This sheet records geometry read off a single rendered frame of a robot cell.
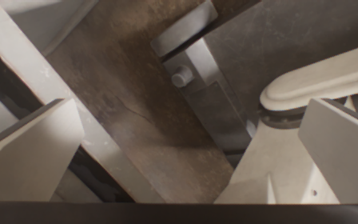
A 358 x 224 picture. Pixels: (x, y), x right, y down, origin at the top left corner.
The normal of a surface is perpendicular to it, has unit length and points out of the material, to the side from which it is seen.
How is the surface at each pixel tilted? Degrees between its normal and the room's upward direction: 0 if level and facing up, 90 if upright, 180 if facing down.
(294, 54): 0
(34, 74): 90
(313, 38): 0
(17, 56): 90
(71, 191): 90
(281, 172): 90
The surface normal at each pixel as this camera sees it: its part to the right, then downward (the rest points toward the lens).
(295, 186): -0.56, -0.77
